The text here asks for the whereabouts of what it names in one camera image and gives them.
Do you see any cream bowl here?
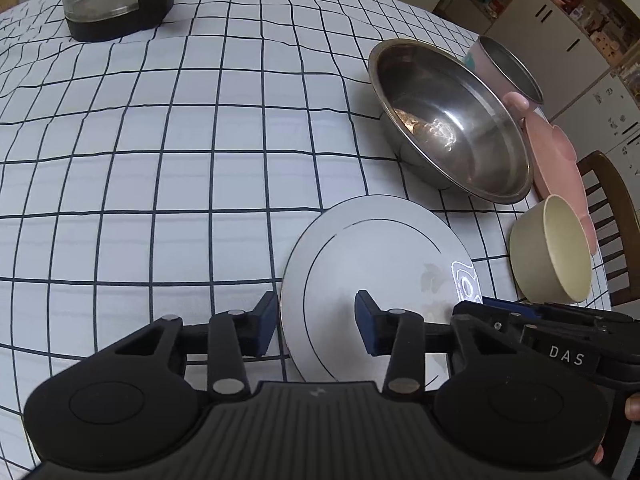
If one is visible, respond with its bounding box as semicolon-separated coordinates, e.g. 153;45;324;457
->
509;194;593;305

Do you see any glass kettle with black base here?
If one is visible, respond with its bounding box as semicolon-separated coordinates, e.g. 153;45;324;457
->
60;0;201;43

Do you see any white checked tablecloth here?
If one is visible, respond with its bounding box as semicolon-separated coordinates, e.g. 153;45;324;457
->
0;0;613;480

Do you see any large steel bowl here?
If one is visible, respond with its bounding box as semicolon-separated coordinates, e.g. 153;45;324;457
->
368;38;534;206

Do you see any white cabinet with stickers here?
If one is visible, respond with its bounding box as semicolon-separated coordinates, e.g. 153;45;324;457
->
550;72;640;161

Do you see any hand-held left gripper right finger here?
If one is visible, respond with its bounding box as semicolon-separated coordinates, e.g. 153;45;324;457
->
354;290;525;403

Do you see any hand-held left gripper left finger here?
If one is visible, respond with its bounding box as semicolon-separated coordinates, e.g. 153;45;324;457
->
112;290;280;402

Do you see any pink plate with green design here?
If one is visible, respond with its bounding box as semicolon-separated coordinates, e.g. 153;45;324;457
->
520;107;598;256

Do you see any pink steel-lined mug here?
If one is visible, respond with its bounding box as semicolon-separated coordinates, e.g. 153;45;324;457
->
462;35;545;121

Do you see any wooden chair with curved back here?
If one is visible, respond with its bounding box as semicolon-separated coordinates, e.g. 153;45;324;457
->
575;150;640;306

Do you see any white cabinet with black handles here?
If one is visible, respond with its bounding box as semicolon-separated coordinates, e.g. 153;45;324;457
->
492;0;613;133

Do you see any white plate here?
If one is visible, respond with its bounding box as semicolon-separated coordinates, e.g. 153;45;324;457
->
280;195;483;383

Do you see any row of colourful small boxes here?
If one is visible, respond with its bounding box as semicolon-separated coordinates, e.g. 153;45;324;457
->
532;0;640;81

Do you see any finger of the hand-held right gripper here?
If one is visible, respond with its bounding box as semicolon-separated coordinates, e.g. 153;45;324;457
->
481;296;635;325
452;303;538;341

